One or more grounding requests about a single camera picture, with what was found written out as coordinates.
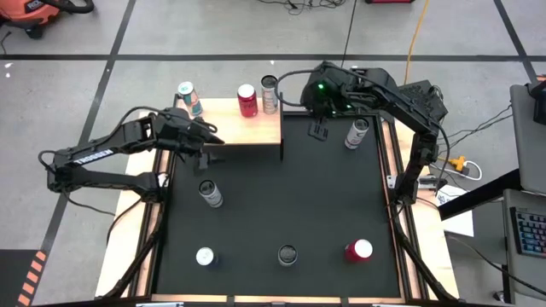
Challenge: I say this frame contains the blue silver Red Bull can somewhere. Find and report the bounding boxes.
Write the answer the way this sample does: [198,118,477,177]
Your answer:
[195,246,221,269]
[177,80,204,118]

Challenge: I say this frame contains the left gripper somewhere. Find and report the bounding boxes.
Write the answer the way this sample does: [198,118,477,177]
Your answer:
[151,108,226,172]

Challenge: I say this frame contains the black orange striped mat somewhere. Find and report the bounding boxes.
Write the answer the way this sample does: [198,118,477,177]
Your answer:
[0,249,49,307]

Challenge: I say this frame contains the yellow hanging cable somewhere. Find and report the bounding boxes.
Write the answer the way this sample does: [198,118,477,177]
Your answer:
[403,0,430,85]

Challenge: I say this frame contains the grey flat panel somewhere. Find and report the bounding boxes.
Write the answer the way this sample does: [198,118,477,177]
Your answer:
[509,84,546,195]

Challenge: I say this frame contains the white paper sheet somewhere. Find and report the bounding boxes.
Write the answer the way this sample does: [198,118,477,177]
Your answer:
[434,183,475,239]

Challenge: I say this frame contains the white Celsius Tropical Vibe can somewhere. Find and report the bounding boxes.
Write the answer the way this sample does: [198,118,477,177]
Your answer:
[260,74,280,115]
[197,178,224,209]

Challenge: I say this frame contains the wooden shelf platform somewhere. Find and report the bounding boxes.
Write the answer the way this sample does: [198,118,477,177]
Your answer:
[170,92,287,163]

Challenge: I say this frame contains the white Celsius Peach Vibe can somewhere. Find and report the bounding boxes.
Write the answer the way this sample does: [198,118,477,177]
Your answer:
[276,244,299,268]
[344,117,371,151]

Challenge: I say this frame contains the yellow power splitter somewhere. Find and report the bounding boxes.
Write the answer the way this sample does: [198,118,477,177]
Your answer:
[437,155,471,177]

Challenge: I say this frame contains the black aluminium rig frame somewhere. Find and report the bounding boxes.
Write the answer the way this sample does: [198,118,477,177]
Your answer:
[94,109,461,307]

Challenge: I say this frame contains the red Coca-Cola can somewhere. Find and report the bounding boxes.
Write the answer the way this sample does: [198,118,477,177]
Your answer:
[236,83,259,119]
[344,238,375,264]

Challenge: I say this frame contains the black perforated computer case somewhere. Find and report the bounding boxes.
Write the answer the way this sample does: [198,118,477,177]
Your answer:
[396,79,450,138]

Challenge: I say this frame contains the orange shop vacuum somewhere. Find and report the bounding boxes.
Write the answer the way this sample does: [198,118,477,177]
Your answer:
[0,0,96,40]

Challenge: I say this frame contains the black power adapter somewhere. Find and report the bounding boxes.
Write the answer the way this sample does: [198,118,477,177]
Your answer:
[424,140,440,164]

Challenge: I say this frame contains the black desk beam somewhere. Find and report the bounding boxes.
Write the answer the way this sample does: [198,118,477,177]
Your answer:
[438,168,522,222]

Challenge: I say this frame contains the grey desk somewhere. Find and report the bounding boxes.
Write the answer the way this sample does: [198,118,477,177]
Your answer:
[502,187,546,307]

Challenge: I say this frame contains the black floor cable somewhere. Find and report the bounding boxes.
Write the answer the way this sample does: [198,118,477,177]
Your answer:
[340,0,358,65]

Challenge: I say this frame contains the tangled black cables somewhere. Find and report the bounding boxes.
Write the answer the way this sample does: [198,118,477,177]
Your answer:
[255,0,347,16]

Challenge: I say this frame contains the backlit keyboard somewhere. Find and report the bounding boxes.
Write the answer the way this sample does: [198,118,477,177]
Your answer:
[509,206,546,260]

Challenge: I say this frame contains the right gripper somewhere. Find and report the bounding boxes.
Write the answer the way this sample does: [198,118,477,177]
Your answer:
[300,62,345,142]

